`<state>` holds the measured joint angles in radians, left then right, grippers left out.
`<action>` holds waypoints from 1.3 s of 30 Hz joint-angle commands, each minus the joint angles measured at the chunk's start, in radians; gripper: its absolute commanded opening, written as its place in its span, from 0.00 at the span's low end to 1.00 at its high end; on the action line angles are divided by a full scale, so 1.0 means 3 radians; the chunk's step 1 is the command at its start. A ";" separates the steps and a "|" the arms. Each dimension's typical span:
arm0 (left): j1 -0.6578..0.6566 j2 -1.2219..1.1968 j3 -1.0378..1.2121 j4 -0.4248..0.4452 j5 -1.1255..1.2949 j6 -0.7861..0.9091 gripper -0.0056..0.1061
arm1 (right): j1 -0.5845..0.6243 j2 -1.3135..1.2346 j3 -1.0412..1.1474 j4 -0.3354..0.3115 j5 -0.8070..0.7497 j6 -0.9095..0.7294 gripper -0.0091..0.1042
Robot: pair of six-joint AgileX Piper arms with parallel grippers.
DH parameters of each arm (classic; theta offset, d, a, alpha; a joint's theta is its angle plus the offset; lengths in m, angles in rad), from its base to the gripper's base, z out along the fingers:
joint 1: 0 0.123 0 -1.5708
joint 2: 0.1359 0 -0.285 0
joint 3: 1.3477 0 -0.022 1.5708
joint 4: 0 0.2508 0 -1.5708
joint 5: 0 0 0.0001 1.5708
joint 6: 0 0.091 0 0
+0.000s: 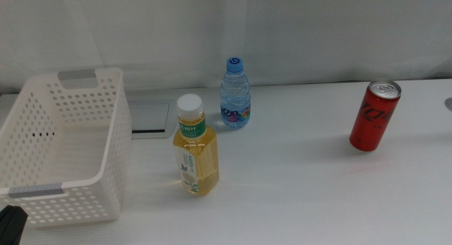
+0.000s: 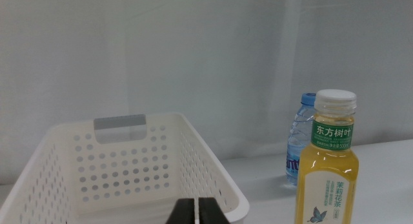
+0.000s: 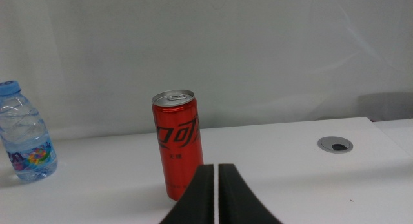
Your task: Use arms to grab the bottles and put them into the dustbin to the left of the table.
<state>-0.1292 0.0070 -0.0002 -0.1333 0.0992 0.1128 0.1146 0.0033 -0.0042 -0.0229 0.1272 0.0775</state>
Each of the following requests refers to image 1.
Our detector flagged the clear water bottle blue cap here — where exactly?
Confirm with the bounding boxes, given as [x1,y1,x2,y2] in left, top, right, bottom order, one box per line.
[219,56,252,129]

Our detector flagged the white curtain backdrop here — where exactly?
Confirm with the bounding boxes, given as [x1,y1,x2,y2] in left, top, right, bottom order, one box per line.
[0,0,452,95]

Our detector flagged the grey rectangular table cable hatch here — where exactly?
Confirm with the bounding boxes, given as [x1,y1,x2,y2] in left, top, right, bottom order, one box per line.
[126,98,178,139]

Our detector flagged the white perforated plastic basket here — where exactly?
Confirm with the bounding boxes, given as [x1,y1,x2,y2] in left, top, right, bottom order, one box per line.
[0,67,133,229]

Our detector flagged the yellow tea bottle white cap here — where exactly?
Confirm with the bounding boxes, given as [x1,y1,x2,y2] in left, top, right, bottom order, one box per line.
[172,93,220,196]

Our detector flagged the red cola can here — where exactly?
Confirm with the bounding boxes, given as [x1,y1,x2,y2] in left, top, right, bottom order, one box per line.
[349,78,403,153]

